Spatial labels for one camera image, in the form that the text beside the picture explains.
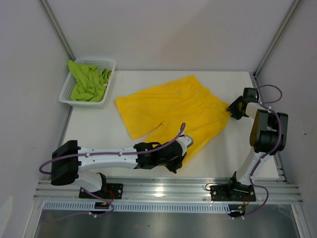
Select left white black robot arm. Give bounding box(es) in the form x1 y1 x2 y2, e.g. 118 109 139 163
51 136 193 198

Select aluminium mounting rail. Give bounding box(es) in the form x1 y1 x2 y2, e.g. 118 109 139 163
33 177 303 204

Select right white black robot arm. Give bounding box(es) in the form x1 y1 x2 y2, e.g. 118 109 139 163
226 88 288 200

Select green fabric shorts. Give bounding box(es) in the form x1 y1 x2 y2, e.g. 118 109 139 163
67 60 112 103

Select white plastic mesh basket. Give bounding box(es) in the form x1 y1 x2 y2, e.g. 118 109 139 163
58 57 116 109

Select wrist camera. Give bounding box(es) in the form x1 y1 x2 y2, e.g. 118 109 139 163
242 88 259 104
176 135 194 151

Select aluminium corner post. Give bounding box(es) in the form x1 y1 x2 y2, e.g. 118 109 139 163
253 0 304 79
38 0 75 61

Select right aluminium corner post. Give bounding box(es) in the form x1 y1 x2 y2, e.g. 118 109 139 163
253 0 304 79

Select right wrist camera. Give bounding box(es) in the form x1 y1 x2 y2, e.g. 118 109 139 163
242 88 259 104

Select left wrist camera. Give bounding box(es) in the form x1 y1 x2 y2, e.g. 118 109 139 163
176 135 194 151

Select yellow fabric shorts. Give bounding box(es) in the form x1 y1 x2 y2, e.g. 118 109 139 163
115 75 230 163

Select white slotted cable duct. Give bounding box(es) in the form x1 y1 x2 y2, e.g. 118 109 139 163
44 200 230 214

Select left aluminium corner post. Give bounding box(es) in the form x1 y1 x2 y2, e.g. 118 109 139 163
38 0 75 61

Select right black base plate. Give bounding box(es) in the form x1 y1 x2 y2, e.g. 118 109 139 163
210 184 256 202

